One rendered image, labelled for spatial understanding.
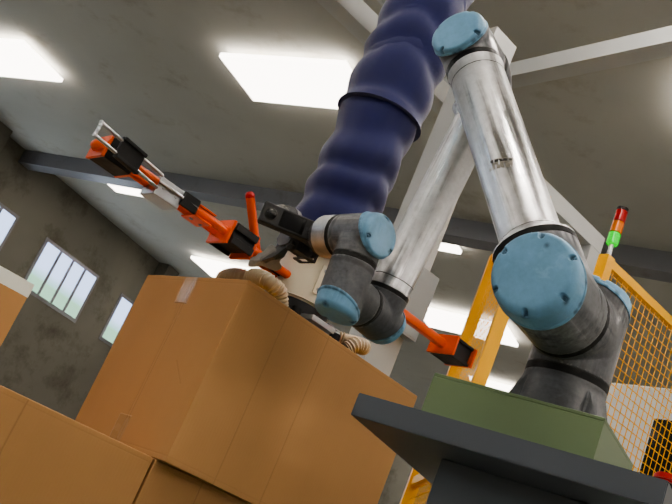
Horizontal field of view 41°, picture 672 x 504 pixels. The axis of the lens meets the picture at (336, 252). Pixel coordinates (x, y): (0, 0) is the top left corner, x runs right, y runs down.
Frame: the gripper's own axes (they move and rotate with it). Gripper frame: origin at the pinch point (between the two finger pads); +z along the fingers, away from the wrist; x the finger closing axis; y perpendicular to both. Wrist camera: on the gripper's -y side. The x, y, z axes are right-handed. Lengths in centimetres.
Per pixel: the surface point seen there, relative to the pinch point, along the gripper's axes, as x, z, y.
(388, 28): 74, 9, 17
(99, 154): -1.8, 11.5, -36.3
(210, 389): -36.9, -8.8, -1.1
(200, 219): -1.0, 10.7, -8.8
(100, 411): -47, 22, -4
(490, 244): 275, 360, 471
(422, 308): 55, 94, 150
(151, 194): -2.3, 12.0, -21.5
